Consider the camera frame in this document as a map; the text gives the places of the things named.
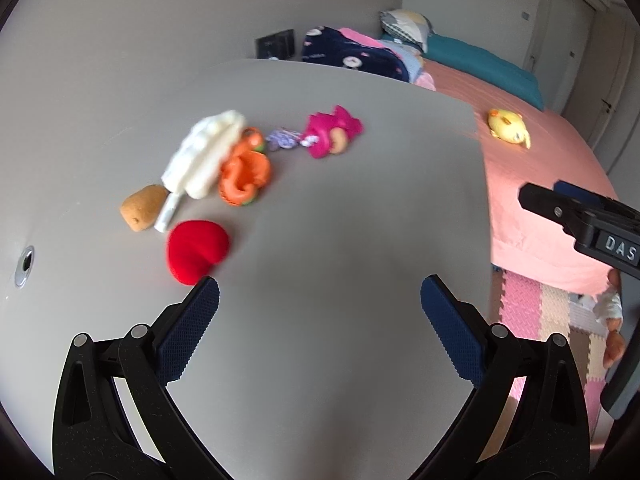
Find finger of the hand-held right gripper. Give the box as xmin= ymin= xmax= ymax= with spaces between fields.
xmin=553 ymin=179 xmax=640 ymax=217
xmin=518 ymin=183 xmax=597 ymax=234

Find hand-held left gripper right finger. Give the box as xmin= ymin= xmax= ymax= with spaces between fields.
xmin=415 ymin=274 xmax=591 ymax=480

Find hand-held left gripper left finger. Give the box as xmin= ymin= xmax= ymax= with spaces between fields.
xmin=52 ymin=276 xmax=226 ymax=480

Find red heart toy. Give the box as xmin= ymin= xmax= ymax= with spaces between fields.
xmin=166 ymin=220 xmax=231 ymax=287

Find bed with pink sheet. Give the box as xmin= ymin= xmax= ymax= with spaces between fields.
xmin=420 ymin=55 xmax=627 ymax=297

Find yellow plush toy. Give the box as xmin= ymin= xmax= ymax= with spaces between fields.
xmin=487 ymin=107 xmax=532 ymax=149

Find foam floor mat tiles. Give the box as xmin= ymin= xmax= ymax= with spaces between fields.
xmin=490 ymin=264 xmax=627 ymax=447

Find white door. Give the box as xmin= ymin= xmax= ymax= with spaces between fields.
xmin=562 ymin=7 xmax=640 ymax=171

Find brown potato toy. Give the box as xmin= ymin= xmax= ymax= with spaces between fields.
xmin=120 ymin=185 xmax=169 ymax=234

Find teal pillow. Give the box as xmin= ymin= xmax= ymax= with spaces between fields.
xmin=425 ymin=34 xmax=545 ymax=111

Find orange plush toy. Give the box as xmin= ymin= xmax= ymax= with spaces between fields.
xmin=218 ymin=127 xmax=274 ymax=207

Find white wardrobe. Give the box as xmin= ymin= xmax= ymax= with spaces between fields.
xmin=527 ymin=0 xmax=599 ymax=78

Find metal desk grommet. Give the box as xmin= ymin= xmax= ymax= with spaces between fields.
xmin=14 ymin=245 xmax=36 ymax=288

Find white ice cream toy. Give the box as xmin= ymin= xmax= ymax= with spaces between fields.
xmin=154 ymin=110 xmax=249 ymax=234

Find light blue blanket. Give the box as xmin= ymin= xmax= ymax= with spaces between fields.
xmin=385 ymin=42 xmax=427 ymax=82

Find patterned pillow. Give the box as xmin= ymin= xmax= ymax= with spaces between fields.
xmin=378 ymin=9 xmax=434 ymax=54

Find pink plush toy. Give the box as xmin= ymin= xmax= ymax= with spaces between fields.
xmin=300 ymin=105 xmax=365 ymax=160

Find navy printed blanket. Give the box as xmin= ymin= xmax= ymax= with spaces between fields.
xmin=301 ymin=26 xmax=417 ymax=84

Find purple hair tie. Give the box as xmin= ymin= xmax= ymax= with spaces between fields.
xmin=265 ymin=127 xmax=307 ymax=154

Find black wall panel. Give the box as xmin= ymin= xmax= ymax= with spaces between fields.
xmin=255 ymin=28 xmax=296 ymax=60

